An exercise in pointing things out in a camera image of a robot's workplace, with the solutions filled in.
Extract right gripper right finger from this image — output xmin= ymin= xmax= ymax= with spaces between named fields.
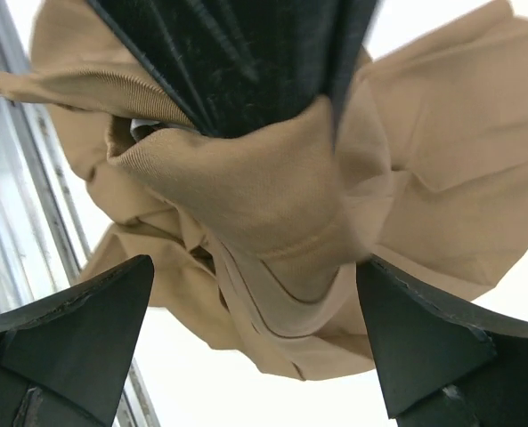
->
xmin=356 ymin=257 xmax=528 ymax=427

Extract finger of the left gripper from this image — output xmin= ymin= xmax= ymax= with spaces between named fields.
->
xmin=87 ymin=0 xmax=336 ymax=139
xmin=328 ymin=0 xmax=378 ymax=145

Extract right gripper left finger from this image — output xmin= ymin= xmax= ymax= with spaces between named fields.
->
xmin=0 ymin=255 xmax=154 ymax=426

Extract tan skirt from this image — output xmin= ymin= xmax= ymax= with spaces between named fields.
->
xmin=0 ymin=1 xmax=528 ymax=381

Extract aluminium rail frame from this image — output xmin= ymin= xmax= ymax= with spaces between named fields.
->
xmin=0 ymin=0 xmax=162 ymax=427

